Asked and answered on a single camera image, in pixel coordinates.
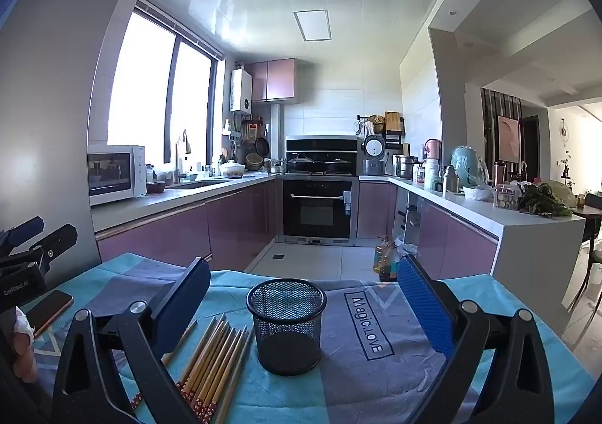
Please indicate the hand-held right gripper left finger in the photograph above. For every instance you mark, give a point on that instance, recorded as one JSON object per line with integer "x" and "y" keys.
{"x": 186, "y": 292}

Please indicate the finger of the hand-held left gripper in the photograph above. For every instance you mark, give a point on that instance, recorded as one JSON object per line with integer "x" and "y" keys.
{"x": 56, "y": 239}
{"x": 23, "y": 230}

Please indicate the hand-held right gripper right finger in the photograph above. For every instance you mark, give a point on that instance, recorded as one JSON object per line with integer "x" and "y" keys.
{"x": 423, "y": 306}

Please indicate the bundle of wooden chopsticks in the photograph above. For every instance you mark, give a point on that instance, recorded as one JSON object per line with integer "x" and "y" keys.
{"x": 211, "y": 358}

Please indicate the black mesh holder cup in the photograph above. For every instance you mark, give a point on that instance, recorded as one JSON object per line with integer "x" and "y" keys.
{"x": 287, "y": 339}

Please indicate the person's left hand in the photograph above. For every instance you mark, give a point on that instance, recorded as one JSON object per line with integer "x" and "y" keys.
{"x": 23, "y": 353}

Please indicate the smartphone with copper rim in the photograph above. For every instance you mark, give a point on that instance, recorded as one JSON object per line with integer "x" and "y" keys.
{"x": 54, "y": 307}

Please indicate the pink base cabinets under window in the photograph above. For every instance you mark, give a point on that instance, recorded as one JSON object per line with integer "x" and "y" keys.
{"x": 188, "y": 231}

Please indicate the yellow cooking oil bottle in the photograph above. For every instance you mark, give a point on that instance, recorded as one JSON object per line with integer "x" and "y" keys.
{"x": 382, "y": 257}

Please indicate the pink base cabinets under peninsula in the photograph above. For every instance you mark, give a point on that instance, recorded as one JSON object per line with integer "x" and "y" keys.
{"x": 451, "y": 240}

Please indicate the white microwave oven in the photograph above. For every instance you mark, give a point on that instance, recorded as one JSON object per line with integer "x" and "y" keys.
{"x": 113, "y": 174}

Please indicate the steel kitchen sink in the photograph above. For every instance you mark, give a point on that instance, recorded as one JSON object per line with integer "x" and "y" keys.
{"x": 193, "y": 185}

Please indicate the dark bowl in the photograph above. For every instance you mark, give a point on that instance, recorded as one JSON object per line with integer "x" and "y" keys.
{"x": 155, "y": 187}

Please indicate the teal and grey tablecloth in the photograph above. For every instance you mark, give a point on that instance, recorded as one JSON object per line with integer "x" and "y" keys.
{"x": 329, "y": 386}

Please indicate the steel thermos flask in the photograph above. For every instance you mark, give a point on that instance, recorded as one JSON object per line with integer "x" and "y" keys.
{"x": 450, "y": 179}

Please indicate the white casserole pot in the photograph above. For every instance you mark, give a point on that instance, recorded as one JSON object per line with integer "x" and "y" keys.
{"x": 231, "y": 170}

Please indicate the steel sink faucet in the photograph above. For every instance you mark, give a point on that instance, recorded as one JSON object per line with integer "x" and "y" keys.
{"x": 178, "y": 160}

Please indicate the white bottle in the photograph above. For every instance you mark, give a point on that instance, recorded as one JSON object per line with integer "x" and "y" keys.
{"x": 431, "y": 174}

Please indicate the grey refrigerator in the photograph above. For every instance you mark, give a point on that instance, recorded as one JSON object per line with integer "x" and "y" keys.
{"x": 56, "y": 99}

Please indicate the clear plastic container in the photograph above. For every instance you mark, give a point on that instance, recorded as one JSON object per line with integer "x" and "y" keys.
{"x": 505, "y": 198}

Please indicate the steel stock pot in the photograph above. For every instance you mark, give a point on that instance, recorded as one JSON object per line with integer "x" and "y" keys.
{"x": 405, "y": 167}

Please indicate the black built-in oven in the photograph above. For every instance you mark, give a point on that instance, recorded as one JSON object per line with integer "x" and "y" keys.
{"x": 317, "y": 210}

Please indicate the teal kitchen appliance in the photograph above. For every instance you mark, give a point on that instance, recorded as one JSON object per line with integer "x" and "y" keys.
{"x": 465, "y": 167}

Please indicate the woven basket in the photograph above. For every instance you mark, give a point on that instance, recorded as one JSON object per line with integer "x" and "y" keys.
{"x": 255, "y": 161}

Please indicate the pink electric kettle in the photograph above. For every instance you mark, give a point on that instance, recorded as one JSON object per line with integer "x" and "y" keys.
{"x": 432, "y": 150}

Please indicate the leafy green vegetables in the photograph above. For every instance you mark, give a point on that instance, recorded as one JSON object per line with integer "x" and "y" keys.
{"x": 541, "y": 203}

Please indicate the grey rice cooker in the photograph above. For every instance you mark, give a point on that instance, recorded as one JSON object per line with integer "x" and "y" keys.
{"x": 375, "y": 155}

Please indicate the black pan with lid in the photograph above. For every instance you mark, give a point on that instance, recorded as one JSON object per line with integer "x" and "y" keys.
{"x": 338, "y": 166}

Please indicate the hanging frying pan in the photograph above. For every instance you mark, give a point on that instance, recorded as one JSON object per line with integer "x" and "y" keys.
{"x": 262, "y": 147}

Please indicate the black wok with lid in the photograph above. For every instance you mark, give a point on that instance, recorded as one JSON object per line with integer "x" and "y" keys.
{"x": 303, "y": 164}

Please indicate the kitchen window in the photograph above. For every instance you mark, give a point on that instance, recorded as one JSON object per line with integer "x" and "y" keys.
{"x": 141, "y": 85}

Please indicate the wooden cutting board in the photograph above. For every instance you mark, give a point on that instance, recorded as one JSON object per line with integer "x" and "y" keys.
{"x": 394, "y": 122}

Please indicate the dining table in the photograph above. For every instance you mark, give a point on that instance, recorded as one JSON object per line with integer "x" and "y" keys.
{"x": 588, "y": 217}

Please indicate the black range hood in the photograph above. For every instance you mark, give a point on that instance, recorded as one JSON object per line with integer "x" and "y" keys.
{"x": 322, "y": 145}

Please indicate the white water heater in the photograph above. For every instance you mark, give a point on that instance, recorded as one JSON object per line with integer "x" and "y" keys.
{"x": 241, "y": 92}

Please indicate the ceiling light panel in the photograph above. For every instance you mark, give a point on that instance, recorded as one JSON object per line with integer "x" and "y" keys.
{"x": 313, "y": 24}

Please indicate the pink wall picture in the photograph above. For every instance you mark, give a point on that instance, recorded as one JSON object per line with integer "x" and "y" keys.
{"x": 508, "y": 139}

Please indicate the wall utensil rack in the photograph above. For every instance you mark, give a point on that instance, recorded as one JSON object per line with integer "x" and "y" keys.
{"x": 371, "y": 122}

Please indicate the pink wall cabinets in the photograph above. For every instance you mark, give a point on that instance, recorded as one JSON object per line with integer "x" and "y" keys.
{"x": 277, "y": 80}

